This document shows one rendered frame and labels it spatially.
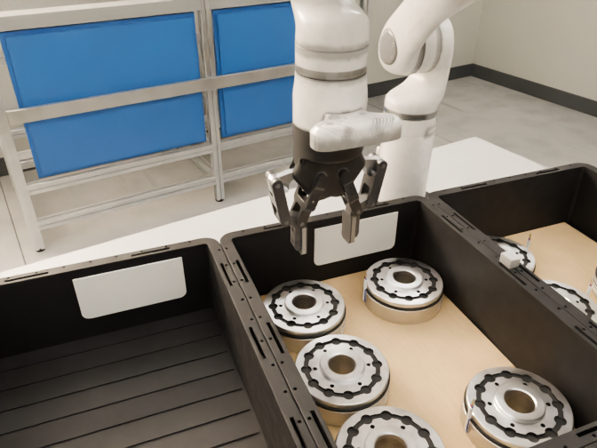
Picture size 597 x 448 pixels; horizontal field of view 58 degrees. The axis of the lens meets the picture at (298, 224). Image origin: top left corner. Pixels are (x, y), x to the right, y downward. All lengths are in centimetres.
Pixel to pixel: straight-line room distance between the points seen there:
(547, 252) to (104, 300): 64
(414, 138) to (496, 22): 373
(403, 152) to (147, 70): 156
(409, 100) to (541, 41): 350
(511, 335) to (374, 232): 22
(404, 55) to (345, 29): 38
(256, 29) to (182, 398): 204
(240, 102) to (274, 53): 27
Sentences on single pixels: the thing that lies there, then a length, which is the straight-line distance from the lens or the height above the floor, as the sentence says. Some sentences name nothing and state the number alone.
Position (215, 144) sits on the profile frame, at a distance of 254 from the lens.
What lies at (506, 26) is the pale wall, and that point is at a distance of 458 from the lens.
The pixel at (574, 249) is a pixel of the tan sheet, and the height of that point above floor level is 83.
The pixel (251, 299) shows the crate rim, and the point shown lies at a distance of 58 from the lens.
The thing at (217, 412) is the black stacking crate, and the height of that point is 83.
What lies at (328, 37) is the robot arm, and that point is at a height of 119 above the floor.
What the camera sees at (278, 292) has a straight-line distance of 69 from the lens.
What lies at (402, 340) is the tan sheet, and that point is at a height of 83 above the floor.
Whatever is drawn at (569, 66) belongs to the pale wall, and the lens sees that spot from 429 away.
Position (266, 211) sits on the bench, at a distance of 118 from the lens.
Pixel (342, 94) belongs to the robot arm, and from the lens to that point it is 52.
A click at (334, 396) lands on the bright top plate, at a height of 86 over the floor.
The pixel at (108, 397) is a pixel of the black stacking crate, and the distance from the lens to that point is 65.
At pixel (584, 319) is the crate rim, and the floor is 93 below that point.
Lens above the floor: 130
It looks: 32 degrees down
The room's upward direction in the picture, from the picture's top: straight up
